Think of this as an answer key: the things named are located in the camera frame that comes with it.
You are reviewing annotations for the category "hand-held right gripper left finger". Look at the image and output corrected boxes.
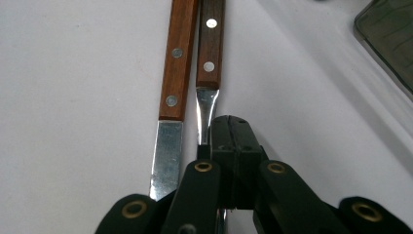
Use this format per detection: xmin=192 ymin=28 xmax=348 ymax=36
xmin=197 ymin=115 xmax=236 ymax=210

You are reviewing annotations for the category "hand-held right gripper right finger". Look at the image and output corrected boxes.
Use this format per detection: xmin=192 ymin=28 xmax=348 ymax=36
xmin=229 ymin=115 xmax=265 ymax=210

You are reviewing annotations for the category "wooden-handled metal fork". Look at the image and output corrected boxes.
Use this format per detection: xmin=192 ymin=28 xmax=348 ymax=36
xmin=195 ymin=0 xmax=228 ymax=234

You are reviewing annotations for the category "white table cover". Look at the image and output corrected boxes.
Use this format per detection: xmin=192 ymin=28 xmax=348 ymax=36
xmin=0 ymin=0 xmax=413 ymax=234

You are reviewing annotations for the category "smoky transparent plastic bin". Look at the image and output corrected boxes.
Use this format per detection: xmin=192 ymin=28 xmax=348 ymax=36
xmin=354 ymin=0 xmax=413 ymax=100

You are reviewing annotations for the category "wooden-handled metal knife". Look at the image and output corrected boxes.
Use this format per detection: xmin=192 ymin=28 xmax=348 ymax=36
xmin=149 ymin=0 xmax=200 ymax=202

